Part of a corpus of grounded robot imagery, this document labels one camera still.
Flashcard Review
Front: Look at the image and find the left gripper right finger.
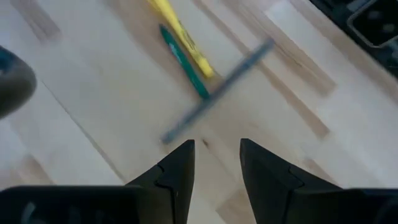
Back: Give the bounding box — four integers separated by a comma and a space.
239, 138, 343, 224

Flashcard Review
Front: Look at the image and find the black aluminium table frame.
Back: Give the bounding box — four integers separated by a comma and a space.
309, 0, 398, 79

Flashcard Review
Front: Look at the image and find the yellow highlighter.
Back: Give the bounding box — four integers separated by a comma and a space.
148, 0, 216, 80

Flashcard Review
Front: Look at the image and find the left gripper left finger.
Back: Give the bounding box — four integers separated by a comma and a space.
126, 139, 197, 224

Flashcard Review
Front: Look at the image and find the grey marker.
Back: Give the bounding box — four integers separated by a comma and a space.
160, 37, 276, 146

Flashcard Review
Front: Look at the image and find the green crayon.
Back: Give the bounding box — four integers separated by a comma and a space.
159, 24, 211, 101

